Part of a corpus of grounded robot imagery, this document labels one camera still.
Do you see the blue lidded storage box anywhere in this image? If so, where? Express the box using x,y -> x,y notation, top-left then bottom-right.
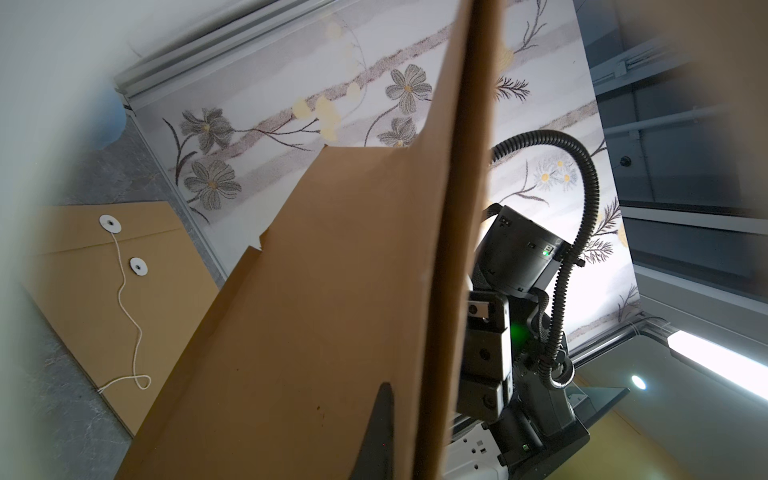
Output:
88,89 -> 127,150

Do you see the kraft file bag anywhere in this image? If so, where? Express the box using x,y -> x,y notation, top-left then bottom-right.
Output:
117,1 -> 503,479
22,202 -> 218,434

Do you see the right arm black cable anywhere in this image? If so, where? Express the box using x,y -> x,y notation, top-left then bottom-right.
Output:
490,129 -> 601,391

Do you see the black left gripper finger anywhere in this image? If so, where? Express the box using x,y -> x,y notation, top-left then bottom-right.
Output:
349,382 -> 394,480

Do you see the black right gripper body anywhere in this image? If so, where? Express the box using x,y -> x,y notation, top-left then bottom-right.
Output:
456,291 -> 513,423

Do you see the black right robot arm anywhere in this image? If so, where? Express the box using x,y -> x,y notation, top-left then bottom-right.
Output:
443,204 -> 629,479

